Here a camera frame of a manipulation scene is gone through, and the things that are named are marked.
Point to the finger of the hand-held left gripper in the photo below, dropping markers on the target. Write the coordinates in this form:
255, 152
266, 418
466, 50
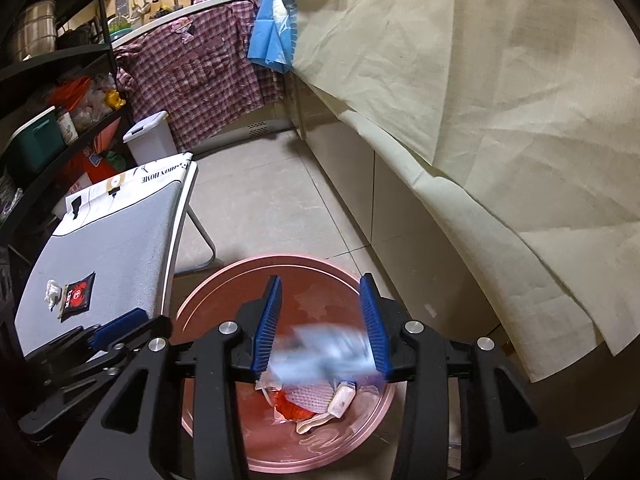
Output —
120, 329

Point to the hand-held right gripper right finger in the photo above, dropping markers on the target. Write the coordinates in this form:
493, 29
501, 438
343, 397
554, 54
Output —
372, 330

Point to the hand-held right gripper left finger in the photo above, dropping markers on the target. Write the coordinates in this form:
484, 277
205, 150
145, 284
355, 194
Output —
267, 330

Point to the blue face mask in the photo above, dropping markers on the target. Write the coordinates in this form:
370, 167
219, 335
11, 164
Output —
325, 355

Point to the pink plastic basin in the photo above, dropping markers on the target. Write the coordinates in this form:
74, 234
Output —
320, 280

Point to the small white packet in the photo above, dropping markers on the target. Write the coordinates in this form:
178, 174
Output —
342, 399

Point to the white foam net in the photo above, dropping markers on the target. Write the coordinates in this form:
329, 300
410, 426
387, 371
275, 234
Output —
310, 394

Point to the orange plastic bag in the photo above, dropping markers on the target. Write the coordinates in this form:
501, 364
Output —
295, 410

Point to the black red sachet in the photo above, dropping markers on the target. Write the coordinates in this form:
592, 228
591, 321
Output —
77, 296

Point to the white crumpled tissue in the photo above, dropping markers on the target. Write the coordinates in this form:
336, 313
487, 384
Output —
51, 292

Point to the beige kitchen cabinet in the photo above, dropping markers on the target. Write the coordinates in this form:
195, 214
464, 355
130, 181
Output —
350, 170

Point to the red white shopping bag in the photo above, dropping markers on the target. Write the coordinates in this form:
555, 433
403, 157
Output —
87, 160

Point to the white lidded bin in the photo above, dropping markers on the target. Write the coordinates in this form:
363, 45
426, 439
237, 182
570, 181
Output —
150, 137

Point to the green storage box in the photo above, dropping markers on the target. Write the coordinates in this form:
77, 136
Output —
37, 142

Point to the white labelled jar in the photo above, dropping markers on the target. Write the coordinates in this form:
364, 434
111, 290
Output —
67, 127

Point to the beige cloth sheet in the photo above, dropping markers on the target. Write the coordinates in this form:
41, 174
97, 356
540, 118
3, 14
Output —
475, 135

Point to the yellow toy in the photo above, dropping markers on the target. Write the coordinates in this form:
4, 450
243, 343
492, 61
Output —
115, 100

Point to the orange bag on shelf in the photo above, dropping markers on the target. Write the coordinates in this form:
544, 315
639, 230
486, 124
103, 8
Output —
72, 92

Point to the red plaid shirt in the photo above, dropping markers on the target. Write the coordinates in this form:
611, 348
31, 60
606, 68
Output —
200, 75

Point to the black shelf rack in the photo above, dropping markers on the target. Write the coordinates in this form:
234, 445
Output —
50, 57

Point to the blue patterned cloth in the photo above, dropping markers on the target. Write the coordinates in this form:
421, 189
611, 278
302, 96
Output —
272, 25

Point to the steel pot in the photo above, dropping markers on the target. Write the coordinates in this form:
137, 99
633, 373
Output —
35, 30

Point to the white metal table frame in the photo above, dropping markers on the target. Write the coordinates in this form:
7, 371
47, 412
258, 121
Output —
207, 245

